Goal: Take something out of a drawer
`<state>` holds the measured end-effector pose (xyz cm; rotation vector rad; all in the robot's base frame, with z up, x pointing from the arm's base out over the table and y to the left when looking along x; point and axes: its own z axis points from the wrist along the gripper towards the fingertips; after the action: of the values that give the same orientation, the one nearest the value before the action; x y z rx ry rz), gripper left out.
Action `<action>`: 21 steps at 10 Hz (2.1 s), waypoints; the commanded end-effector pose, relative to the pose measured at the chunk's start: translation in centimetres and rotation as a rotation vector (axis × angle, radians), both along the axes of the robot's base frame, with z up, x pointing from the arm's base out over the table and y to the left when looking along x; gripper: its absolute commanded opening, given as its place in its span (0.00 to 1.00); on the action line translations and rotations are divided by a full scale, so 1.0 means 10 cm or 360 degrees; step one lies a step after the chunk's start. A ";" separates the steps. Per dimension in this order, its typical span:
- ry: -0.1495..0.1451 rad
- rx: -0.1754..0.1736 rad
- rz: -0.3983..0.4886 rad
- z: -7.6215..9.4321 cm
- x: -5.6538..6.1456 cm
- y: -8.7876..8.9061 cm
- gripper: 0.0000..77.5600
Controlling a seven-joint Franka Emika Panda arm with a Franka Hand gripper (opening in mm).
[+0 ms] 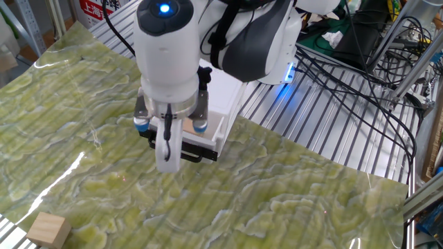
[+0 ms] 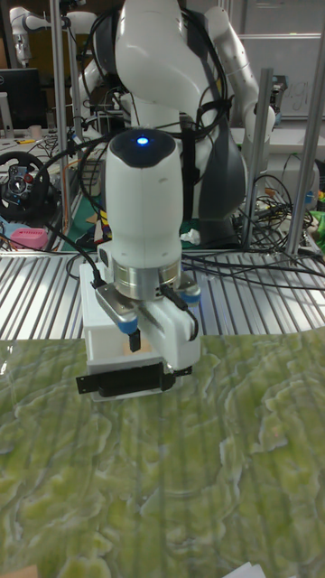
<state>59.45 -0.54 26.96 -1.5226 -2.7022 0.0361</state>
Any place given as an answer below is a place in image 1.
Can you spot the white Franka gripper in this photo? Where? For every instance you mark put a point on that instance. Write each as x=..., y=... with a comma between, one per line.
x=178, y=145

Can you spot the small wooden block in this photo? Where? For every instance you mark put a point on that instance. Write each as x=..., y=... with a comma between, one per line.
x=188, y=127

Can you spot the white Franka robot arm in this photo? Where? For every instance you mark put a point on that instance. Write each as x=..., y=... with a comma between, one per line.
x=166, y=62

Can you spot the white plastic drawer cabinet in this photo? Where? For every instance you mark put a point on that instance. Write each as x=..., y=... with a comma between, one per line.
x=225, y=93

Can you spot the green marble pattern mat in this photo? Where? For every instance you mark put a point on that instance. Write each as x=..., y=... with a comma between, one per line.
x=242, y=193

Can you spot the large wooden cube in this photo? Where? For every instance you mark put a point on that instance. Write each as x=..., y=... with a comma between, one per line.
x=48, y=230

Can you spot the red and white sign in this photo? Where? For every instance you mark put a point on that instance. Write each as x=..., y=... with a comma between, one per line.
x=90, y=8

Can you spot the green cloth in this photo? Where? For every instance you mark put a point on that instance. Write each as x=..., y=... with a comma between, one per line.
x=311, y=41

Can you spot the pale metal pole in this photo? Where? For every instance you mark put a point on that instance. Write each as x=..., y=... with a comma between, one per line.
x=57, y=17

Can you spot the crumpled white tissue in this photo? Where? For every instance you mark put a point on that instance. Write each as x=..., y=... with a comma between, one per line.
x=332, y=38

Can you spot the grey perforated shelf upright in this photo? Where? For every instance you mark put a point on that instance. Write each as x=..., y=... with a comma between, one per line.
x=29, y=24

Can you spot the white plastic bag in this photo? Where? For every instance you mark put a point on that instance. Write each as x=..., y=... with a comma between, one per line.
x=7, y=41

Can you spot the black controller box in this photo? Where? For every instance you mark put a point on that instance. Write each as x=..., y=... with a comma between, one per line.
x=360, y=38

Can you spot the yellow packet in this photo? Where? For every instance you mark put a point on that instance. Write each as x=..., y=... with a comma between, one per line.
x=394, y=8

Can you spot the brown wicker panel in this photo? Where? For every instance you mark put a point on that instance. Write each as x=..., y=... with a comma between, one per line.
x=436, y=145

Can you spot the blue plastic item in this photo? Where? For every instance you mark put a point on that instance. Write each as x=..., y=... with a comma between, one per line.
x=431, y=221

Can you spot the silver camera with blue ends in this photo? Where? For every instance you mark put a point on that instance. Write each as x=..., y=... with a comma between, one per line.
x=141, y=125

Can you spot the slanted aluminium frame post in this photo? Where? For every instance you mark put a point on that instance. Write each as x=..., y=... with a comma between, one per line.
x=391, y=32
x=418, y=67

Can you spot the aluminium frame rail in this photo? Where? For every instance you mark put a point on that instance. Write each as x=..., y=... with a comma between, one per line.
x=422, y=197

